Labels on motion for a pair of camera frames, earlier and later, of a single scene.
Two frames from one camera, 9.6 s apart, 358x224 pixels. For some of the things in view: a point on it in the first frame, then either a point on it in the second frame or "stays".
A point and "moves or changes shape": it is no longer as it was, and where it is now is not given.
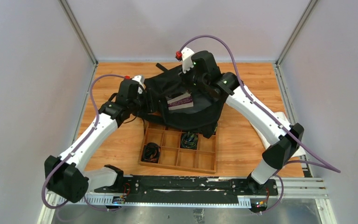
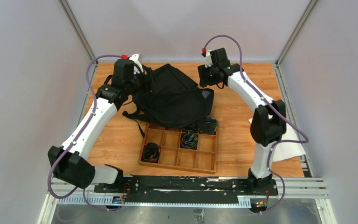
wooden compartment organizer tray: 172,155 stays
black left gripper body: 148,101 -> 149,80
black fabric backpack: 203,118 moves or changes shape
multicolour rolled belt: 189,140 stays
